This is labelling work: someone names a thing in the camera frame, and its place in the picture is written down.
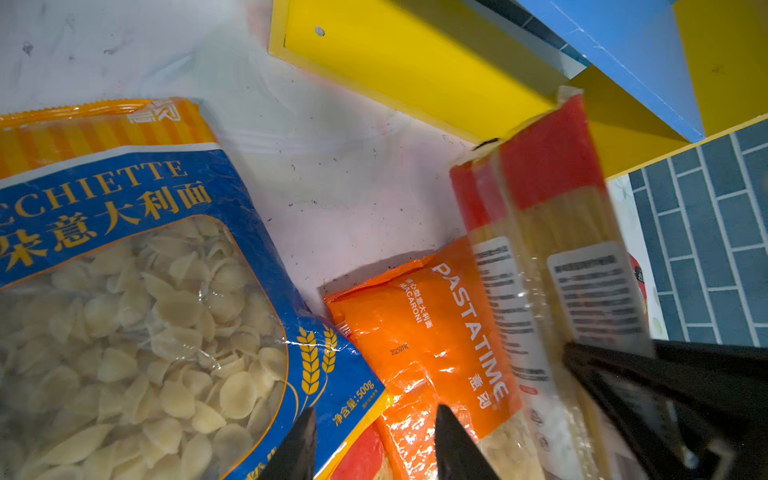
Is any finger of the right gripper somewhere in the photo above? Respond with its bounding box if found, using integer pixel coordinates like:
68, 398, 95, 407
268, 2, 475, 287
563, 340, 767, 479

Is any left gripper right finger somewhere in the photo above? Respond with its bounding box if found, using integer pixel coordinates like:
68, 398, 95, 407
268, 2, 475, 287
434, 404, 498, 480

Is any orange Pastatime macaroni bag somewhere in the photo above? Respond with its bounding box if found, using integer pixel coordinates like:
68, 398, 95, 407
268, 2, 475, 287
325, 237, 544, 479

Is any blue orecchiette pasta bag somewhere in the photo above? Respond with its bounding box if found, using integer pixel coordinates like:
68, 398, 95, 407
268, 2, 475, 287
1, 97, 391, 479

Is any red spaghetti pack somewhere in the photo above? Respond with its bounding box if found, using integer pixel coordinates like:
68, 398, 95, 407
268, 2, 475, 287
629, 255, 649, 320
450, 87, 654, 479

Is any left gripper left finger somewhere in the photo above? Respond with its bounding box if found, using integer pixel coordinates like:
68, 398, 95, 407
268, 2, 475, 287
258, 407, 317, 480

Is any red fusilli bag centre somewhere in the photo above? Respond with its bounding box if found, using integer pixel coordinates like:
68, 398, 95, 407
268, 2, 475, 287
331, 421, 394, 480

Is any yellow shelf with coloured boards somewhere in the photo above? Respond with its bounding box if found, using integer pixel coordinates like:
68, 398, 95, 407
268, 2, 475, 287
269, 1, 767, 178

